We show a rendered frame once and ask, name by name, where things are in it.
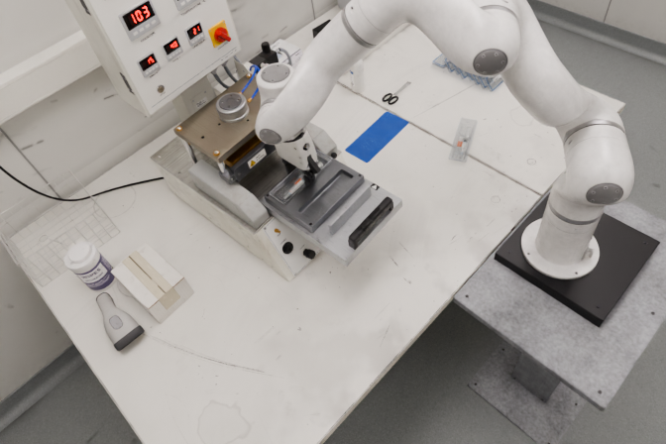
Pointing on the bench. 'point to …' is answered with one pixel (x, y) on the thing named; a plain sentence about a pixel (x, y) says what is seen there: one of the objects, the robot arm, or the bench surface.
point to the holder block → (320, 195)
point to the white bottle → (358, 76)
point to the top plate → (224, 120)
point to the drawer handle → (370, 221)
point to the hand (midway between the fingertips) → (300, 172)
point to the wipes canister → (90, 267)
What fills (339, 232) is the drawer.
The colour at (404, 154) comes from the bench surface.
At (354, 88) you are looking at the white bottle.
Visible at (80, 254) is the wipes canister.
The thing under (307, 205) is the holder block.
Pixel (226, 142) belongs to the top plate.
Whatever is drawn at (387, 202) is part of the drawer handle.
